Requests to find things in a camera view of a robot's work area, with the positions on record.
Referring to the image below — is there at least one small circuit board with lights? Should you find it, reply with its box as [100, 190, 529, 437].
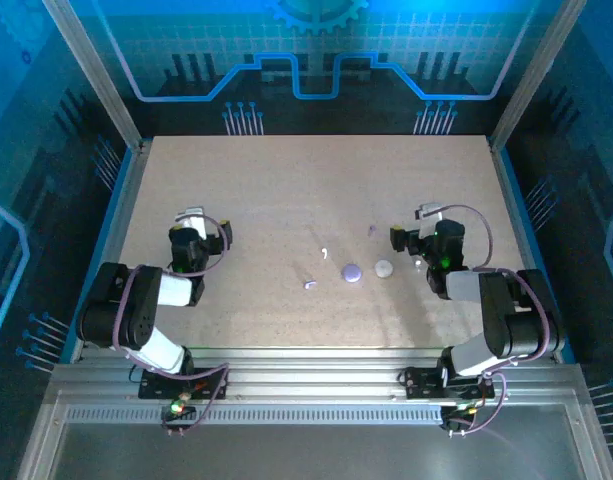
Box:
[163, 397, 195, 421]
[443, 399, 482, 426]

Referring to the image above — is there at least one grey metal plate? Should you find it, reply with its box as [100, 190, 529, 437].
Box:
[15, 392, 613, 480]

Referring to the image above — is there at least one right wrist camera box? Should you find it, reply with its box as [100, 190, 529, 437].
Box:
[414, 202, 445, 239]

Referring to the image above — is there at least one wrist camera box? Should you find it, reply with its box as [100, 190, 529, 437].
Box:
[174, 206, 208, 240]
[414, 202, 445, 239]

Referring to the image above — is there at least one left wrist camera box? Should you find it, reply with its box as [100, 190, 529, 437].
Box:
[174, 206, 208, 240]

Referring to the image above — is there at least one aluminium side rail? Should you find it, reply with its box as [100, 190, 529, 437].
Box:
[488, 137, 570, 361]
[70, 142, 150, 364]

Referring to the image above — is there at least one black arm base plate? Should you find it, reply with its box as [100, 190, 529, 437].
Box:
[137, 366, 231, 401]
[398, 366, 497, 401]

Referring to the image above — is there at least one aluminium frame rail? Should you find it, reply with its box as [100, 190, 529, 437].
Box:
[48, 347, 587, 401]

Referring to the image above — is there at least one aluminium frame post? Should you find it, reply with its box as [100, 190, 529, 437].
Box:
[490, 0, 587, 151]
[43, 0, 145, 151]

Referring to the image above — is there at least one slotted grey cable duct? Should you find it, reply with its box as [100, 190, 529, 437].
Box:
[65, 405, 445, 425]

